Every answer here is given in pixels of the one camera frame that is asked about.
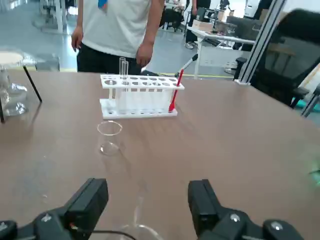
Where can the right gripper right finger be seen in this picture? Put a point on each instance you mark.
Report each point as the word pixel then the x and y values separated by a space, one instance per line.
pixel 205 207

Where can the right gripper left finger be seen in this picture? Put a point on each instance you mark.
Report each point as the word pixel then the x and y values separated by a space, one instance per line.
pixel 82 205

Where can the red plastic stick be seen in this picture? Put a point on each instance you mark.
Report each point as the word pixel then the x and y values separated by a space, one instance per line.
pixel 175 92

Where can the large glass beaker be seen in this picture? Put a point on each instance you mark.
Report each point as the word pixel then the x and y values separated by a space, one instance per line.
pixel 142 230

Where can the small glass beaker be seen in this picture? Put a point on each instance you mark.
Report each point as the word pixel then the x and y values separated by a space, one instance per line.
pixel 110 140

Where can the white test tube rack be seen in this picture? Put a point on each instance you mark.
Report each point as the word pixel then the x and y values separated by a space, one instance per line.
pixel 140 86

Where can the glass test tube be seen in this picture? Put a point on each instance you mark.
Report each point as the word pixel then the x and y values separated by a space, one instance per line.
pixel 126 71
pixel 121 67

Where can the white desk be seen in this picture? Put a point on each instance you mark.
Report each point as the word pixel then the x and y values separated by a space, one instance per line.
pixel 220 37

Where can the wooden box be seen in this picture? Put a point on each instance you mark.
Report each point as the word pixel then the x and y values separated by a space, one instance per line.
pixel 202 25

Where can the standing person in black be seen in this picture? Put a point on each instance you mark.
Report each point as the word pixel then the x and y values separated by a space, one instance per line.
pixel 197 15

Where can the aluminium table post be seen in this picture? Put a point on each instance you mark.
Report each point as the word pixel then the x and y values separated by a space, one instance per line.
pixel 265 37

